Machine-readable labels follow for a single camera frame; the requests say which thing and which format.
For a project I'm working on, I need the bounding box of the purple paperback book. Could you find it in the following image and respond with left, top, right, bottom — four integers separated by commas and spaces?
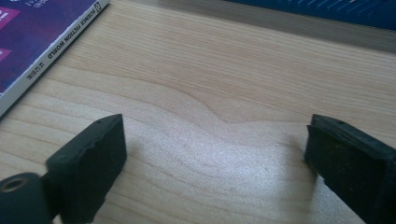
0, 0, 110, 118

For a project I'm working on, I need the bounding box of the blue plastic file rack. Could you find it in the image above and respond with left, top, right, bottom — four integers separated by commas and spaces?
223, 0, 396, 32

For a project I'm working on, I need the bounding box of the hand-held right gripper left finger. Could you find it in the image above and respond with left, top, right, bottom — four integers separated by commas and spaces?
46, 113, 128, 224

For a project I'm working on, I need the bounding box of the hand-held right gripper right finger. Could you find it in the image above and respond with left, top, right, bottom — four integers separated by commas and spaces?
304, 113, 396, 224

